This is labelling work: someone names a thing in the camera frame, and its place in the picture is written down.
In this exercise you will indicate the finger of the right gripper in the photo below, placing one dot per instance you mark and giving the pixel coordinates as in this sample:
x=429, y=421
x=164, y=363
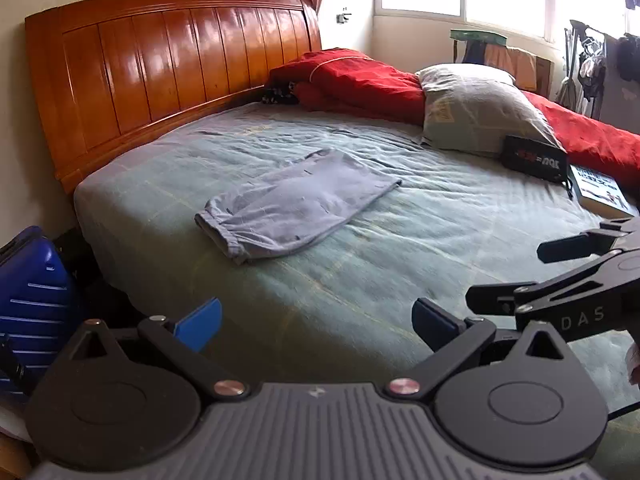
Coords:
x=610, y=274
x=612, y=234

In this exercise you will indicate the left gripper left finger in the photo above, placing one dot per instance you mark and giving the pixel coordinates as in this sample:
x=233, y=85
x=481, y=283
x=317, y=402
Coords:
x=179, y=345

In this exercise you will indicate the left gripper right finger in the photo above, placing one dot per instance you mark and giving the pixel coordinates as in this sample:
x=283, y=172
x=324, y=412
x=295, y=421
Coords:
x=456, y=345

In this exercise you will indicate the grey garment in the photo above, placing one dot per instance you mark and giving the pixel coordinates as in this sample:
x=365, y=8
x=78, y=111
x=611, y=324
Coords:
x=289, y=209

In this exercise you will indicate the clothes drying rack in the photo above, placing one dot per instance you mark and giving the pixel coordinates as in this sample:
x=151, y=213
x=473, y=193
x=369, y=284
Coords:
x=601, y=78

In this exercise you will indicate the person's right hand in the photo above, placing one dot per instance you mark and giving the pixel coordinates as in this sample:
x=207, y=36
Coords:
x=632, y=360

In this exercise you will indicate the blue cover book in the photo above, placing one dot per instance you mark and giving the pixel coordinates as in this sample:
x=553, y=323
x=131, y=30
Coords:
x=600, y=194

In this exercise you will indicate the black pencil pouch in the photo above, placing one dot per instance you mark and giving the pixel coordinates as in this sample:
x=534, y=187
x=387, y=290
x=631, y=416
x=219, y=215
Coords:
x=537, y=159

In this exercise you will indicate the green bed blanket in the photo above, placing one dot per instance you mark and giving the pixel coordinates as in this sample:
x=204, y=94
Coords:
x=338, y=310

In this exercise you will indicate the blue suitcase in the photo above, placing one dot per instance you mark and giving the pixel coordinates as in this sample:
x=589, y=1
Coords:
x=35, y=309

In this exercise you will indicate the cardboard box by window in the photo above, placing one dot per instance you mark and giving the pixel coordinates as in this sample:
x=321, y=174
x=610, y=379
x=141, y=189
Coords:
x=530, y=72

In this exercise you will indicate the grey green pillow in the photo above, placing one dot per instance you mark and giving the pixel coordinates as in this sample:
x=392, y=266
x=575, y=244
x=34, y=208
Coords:
x=471, y=108

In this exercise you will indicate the green topped box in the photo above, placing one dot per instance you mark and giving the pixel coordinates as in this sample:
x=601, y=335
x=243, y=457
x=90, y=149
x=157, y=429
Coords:
x=477, y=36

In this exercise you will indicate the red quilt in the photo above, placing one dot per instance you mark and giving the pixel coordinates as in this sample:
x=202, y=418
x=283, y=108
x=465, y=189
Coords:
x=349, y=82

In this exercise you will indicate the wooden headboard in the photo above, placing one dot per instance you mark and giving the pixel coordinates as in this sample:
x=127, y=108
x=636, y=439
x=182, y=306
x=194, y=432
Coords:
x=112, y=75

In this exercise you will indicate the wall hook fixture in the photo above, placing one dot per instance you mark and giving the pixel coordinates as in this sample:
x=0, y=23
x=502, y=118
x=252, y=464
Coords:
x=343, y=17

